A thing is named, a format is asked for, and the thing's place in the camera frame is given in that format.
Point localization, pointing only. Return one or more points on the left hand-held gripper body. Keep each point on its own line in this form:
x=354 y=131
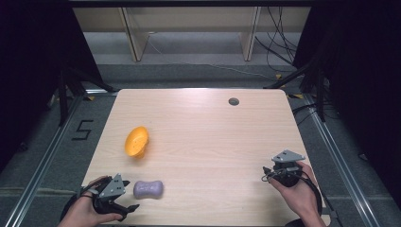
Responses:
x=113 y=188

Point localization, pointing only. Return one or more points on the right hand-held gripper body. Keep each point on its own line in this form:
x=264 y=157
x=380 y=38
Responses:
x=286 y=170

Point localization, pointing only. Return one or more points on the purple soap bar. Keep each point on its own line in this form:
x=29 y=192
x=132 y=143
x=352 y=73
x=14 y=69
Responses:
x=148 y=189

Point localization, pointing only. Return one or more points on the person's right hand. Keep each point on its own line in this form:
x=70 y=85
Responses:
x=299 y=198

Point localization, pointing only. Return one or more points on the person's left hand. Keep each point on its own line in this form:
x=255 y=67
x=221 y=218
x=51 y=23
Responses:
x=84 y=212

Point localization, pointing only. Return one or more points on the orange plastic soap dish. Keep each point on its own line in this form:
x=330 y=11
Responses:
x=136 y=142

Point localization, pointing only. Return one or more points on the yellow black floor tape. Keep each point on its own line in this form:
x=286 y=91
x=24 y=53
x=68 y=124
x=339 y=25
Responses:
x=279 y=76
x=295 y=96
x=90 y=98

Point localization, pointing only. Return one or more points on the grey table grommet hole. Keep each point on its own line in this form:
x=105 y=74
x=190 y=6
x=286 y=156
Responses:
x=233 y=101

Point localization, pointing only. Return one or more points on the black metal stand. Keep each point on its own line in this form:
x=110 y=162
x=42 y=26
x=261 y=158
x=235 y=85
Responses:
x=317 y=85
x=67 y=91

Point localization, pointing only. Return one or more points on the dark curtain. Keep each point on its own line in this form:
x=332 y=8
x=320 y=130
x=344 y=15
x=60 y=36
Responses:
x=34 y=72
x=362 y=88

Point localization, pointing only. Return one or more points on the beige wooden shelf unit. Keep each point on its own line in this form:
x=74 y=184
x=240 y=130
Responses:
x=195 y=22

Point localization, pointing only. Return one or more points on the aluminium floor rail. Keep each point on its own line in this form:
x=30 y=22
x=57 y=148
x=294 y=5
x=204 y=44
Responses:
x=340 y=164
x=44 y=164

